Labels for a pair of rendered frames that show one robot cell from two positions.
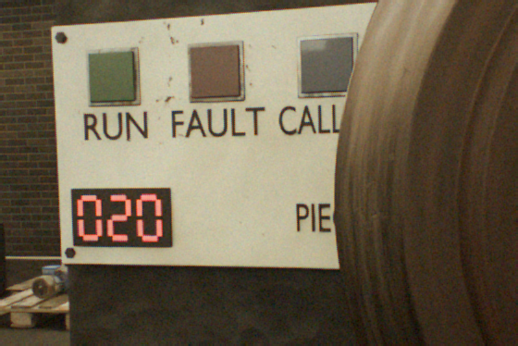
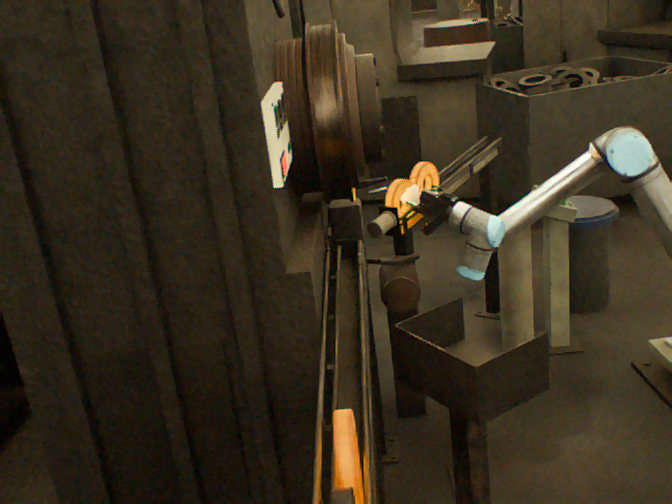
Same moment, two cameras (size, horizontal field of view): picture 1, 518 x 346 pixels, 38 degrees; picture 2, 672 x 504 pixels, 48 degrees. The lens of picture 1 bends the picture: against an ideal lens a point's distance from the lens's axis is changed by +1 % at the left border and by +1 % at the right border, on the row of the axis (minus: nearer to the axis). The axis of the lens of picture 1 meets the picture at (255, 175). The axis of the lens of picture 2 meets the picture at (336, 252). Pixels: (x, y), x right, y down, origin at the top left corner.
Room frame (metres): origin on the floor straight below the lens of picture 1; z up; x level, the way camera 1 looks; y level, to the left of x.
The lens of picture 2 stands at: (0.79, 1.67, 1.48)
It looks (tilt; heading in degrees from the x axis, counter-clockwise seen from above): 21 degrees down; 258
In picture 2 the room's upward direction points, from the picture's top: 7 degrees counter-clockwise
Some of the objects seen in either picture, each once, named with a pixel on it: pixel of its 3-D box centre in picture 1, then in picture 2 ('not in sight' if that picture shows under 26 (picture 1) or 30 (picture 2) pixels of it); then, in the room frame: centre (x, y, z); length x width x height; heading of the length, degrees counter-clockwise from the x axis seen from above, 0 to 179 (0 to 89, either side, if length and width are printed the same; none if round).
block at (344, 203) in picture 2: not in sight; (347, 238); (0.29, -0.50, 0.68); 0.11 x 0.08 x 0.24; 164
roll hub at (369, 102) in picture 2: not in sight; (370, 109); (0.24, -0.25, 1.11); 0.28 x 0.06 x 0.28; 74
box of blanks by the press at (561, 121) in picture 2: not in sight; (575, 134); (-1.56, -2.28, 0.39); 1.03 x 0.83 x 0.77; 179
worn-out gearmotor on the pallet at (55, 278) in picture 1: (61, 278); not in sight; (4.84, 1.30, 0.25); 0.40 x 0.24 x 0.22; 164
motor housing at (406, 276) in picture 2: not in sight; (404, 337); (0.12, -0.55, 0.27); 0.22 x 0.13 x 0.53; 74
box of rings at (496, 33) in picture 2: not in sight; (505, 58); (-2.77, -5.63, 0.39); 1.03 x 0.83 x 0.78; 154
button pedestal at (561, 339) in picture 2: not in sight; (556, 270); (-0.55, -0.73, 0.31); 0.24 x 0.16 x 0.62; 74
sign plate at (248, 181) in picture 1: (222, 142); (278, 132); (0.54, 0.02, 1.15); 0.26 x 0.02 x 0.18; 74
